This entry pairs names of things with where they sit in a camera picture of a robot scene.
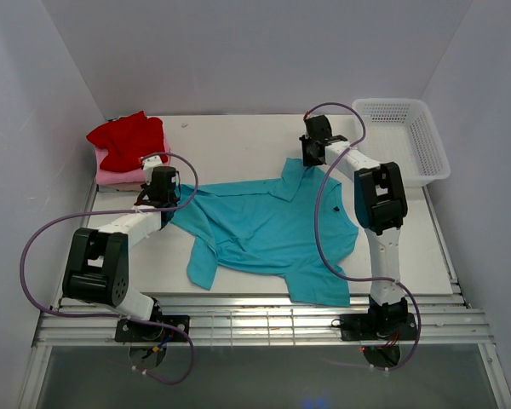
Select teal t shirt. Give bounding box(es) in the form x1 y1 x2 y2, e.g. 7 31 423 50
172 158 359 307

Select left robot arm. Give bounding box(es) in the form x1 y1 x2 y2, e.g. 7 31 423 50
62 165 180 341

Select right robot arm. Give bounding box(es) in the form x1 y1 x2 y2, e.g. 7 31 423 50
300 114 408 338

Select beige folded t shirt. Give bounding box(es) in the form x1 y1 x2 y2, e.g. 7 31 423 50
97 182 142 193

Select pink folded t shirt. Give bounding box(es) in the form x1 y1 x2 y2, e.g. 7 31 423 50
89 135 170 185

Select red folded t shirt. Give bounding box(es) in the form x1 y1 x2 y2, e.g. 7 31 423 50
87 111 169 173

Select white plastic basket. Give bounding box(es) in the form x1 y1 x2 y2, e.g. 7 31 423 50
353 98 451 187

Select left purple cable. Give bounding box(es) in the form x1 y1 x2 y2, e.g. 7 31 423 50
19 152 199 387

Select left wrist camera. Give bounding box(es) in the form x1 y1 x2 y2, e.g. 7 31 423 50
141 155 164 184

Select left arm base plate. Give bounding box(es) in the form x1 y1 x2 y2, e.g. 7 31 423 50
114 315 191 343

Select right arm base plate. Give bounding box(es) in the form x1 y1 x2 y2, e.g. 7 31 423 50
330 314 418 341

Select aluminium frame rail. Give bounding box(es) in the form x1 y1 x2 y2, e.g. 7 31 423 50
20 188 511 408

